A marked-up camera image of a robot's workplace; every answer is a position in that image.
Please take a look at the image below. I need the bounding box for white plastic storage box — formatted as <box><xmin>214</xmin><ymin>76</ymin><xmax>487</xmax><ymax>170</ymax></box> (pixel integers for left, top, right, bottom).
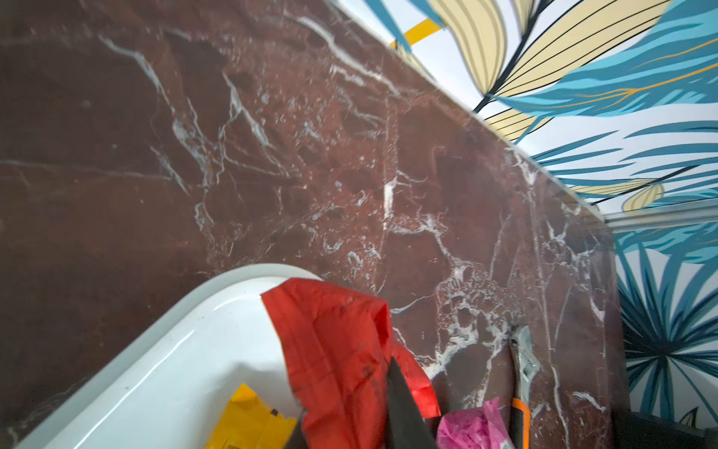
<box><xmin>22</xmin><ymin>264</ymin><xmax>310</xmax><ymax>448</ymax></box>

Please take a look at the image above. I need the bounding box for pink tea bag large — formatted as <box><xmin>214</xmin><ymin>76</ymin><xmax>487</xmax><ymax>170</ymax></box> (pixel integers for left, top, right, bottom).
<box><xmin>436</xmin><ymin>398</ymin><xmax>514</xmax><ymax>449</ymax></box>

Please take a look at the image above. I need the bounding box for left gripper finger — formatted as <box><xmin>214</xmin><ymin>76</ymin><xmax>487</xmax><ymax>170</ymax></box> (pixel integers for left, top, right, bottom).
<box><xmin>385</xmin><ymin>359</ymin><xmax>438</xmax><ymax>449</ymax></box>

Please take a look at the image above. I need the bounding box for yellow black toolbox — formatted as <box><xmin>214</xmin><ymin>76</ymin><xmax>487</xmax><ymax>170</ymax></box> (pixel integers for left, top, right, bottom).
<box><xmin>613</xmin><ymin>411</ymin><xmax>717</xmax><ymax>449</ymax></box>

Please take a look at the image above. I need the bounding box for red tea bag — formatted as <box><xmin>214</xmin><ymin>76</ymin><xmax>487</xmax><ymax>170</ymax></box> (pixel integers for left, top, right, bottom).
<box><xmin>261</xmin><ymin>278</ymin><xmax>441</xmax><ymax>448</ymax></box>

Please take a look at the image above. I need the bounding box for yellow tea bag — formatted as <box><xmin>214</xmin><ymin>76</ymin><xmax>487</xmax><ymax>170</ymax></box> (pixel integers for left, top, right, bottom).
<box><xmin>205</xmin><ymin>384</ymin><xmax>297</xmax><ymax>449</ymax></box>

